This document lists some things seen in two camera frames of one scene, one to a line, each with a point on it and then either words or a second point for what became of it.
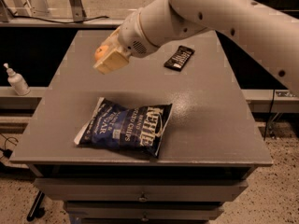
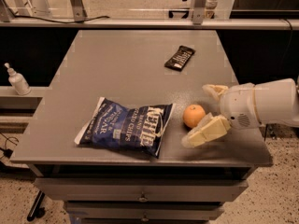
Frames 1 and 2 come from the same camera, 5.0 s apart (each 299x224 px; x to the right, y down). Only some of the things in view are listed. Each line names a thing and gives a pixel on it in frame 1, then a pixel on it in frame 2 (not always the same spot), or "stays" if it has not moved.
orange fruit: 100,51 -> 192,115
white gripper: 132,35 -> 237,105
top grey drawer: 206,189 stays
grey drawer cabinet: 211,146 stays
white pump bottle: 17,82 stays
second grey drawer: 188,210 stays
